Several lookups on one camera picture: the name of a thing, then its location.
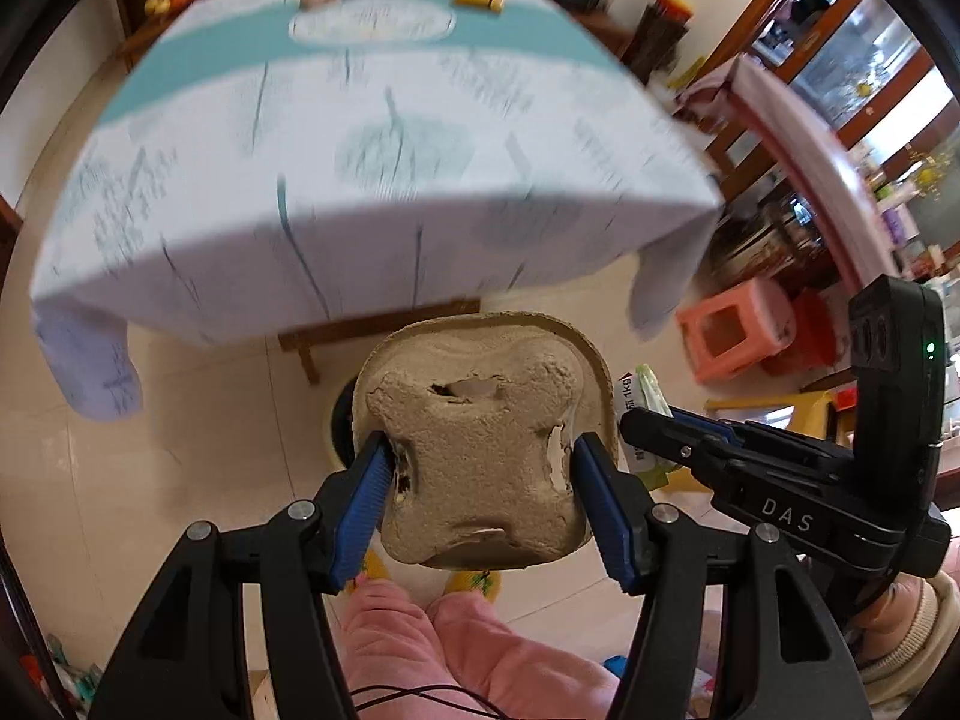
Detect green brown milk carton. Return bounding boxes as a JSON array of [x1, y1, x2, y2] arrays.
[[613, 364, 675, 491]]

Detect black trash bin yellow rim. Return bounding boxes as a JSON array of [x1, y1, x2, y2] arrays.
[[329, 377, 356, 470]]

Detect person right hand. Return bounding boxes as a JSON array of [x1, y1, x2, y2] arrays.
[[851, 574, 937, 665]]

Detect left yellow slipper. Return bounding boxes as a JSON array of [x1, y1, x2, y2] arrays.
[[352, 548, 391, 589]]

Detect yellow slipper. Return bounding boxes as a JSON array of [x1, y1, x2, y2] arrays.
[[352, 548, 391, 589], [444, 569, 501, 603]]

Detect right yellow slipper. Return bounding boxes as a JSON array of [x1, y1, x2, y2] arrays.
[[444, 569, 501, 603]]

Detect pink trouser legs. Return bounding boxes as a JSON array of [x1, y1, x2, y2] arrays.
[[342, 580, 619, 718]]

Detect dark tall vase stand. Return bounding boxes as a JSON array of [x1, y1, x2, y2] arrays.
[[620, 4, 690, 85]]

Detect leaf print tablecloth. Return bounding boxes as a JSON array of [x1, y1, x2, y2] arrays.
[[29, 0, 722, 421]]

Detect wooden table frame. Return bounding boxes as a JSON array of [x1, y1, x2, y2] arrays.
[[277, 298, 482, 387]]

